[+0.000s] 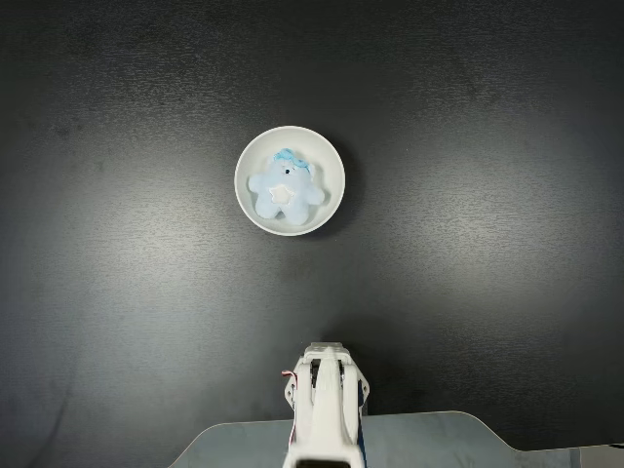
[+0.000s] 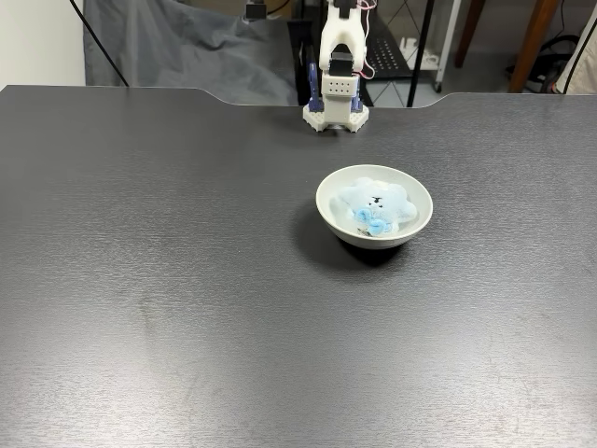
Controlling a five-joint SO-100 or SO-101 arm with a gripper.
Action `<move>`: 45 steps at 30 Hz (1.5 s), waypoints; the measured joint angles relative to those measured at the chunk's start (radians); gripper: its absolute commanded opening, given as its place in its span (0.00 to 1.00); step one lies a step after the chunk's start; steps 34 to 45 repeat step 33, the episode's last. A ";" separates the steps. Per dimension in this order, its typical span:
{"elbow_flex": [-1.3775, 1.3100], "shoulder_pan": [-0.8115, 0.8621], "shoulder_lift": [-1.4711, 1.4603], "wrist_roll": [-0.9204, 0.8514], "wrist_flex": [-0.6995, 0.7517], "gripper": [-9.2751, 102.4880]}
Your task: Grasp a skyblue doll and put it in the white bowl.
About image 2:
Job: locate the white bowl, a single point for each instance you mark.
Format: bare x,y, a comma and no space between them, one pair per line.
331,205

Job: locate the blue clamp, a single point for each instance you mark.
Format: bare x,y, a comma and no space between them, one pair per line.
358,105
315,88

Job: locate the grey cloth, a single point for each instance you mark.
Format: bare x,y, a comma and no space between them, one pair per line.
186,46

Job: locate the thin wooden leg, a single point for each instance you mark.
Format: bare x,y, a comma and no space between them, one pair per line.
468,32

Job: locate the black tripod leg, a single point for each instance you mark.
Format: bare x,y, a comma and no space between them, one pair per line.
100,44

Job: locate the thick wooden leg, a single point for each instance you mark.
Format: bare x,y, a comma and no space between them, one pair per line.
534,42

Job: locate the black vacuum cleaner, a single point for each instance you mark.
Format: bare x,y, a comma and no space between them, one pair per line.
555,56

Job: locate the cream cloth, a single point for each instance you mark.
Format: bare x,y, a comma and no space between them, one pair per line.
585,74

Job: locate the small black camera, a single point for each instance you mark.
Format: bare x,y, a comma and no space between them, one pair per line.
255,10

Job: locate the white cart frame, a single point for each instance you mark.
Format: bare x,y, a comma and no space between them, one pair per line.
445,42

